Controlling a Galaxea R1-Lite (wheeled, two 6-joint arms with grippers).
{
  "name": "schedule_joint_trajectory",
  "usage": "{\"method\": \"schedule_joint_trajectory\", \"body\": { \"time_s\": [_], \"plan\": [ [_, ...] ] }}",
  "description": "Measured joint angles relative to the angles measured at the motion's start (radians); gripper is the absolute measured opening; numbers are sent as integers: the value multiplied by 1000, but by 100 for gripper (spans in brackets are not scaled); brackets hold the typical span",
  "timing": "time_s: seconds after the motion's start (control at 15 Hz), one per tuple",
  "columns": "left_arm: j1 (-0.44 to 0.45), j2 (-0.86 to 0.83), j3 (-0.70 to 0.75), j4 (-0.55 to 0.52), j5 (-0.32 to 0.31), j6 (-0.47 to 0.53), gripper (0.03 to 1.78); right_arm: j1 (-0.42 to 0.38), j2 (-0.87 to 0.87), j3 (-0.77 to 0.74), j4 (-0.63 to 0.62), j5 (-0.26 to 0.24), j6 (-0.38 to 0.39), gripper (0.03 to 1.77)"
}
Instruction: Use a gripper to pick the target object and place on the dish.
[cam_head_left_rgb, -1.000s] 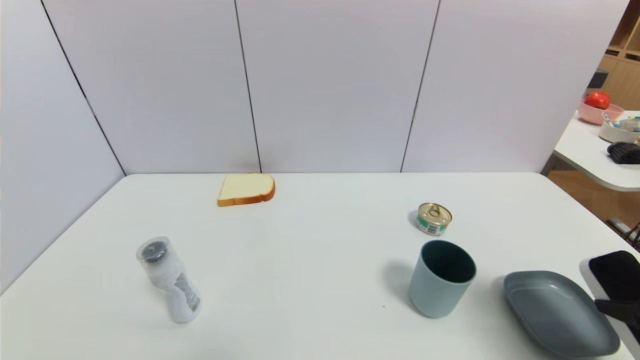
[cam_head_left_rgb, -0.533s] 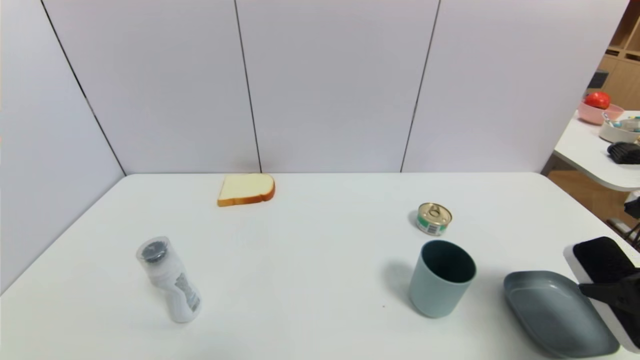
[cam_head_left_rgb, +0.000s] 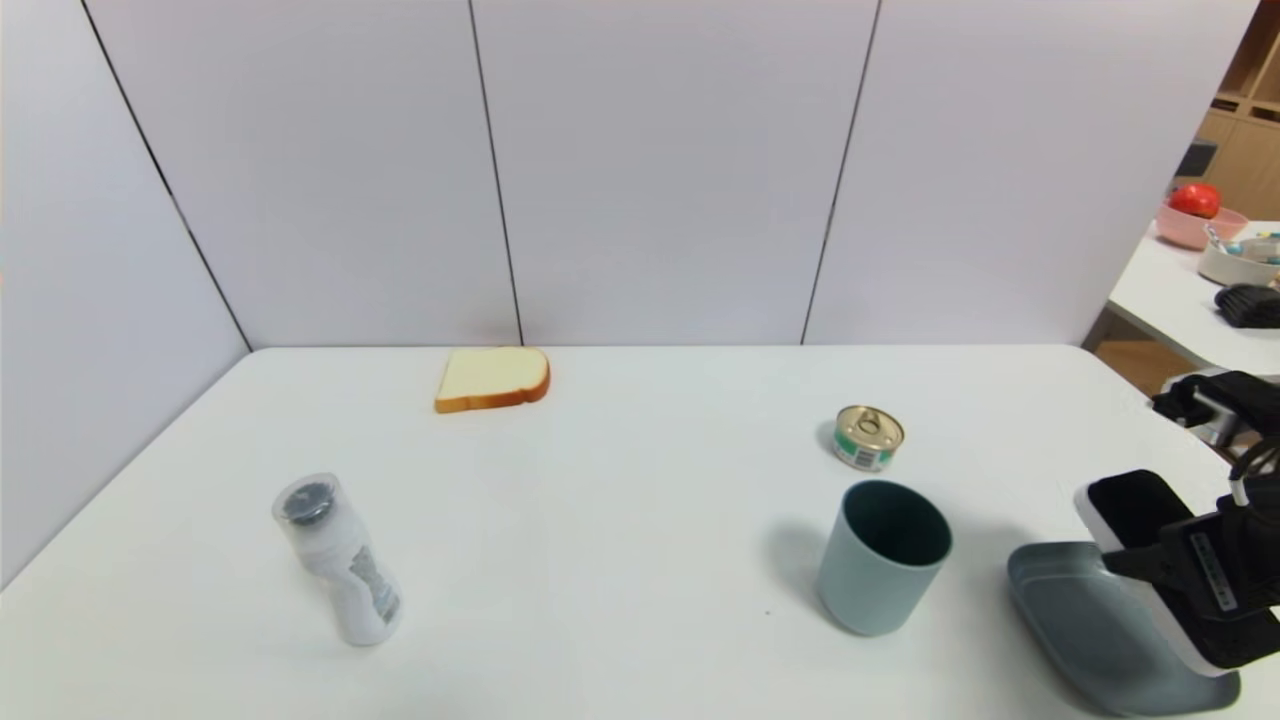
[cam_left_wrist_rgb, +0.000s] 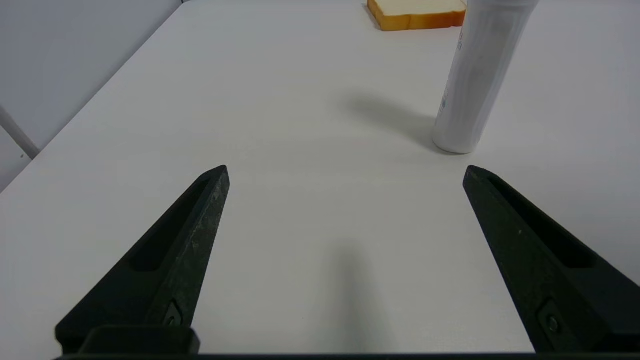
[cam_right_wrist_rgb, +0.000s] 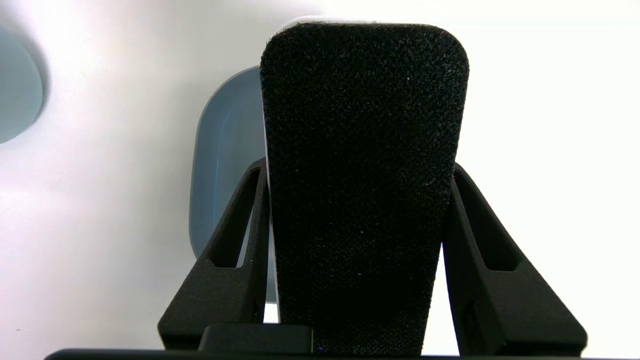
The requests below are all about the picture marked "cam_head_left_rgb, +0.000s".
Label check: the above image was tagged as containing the red round fruit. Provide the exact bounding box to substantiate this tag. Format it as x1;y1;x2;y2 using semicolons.
1168;184;1222;221

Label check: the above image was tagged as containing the white side table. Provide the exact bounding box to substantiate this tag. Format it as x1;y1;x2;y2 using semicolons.
1082;222;1280;379

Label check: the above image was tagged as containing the white plastic bottle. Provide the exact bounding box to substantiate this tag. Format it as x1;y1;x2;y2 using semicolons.
271;472;405;647

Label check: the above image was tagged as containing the small metal tin can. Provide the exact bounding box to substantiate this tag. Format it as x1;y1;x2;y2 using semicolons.
833;405;906;473

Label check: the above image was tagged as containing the pink bowl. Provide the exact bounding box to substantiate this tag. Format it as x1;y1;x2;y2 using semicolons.
1155;205;1249;251

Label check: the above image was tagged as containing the black whiteboard eraser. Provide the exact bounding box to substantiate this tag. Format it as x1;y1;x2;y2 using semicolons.
1075;470;1280;678

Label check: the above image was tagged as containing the white bowl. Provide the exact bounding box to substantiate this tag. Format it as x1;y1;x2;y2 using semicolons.
1198;235;1280;289

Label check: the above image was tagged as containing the grey oval dish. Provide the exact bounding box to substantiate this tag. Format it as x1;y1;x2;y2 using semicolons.
1007;543;1241;717

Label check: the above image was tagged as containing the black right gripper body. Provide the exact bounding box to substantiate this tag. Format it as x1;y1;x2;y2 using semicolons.
1159;504;1280;637

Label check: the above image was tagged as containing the white bread slice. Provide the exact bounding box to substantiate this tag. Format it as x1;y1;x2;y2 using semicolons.
435;347;552;415

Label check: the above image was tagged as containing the black ribbed object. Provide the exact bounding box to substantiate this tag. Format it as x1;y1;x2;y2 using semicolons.
1214;284;1280;330

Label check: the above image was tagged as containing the wooden shelf unit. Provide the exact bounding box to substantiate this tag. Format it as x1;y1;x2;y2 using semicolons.
1172;0;1280;223

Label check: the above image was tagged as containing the grey-blue plastic cup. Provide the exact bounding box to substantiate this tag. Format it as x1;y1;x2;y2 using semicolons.
815;480;954;638

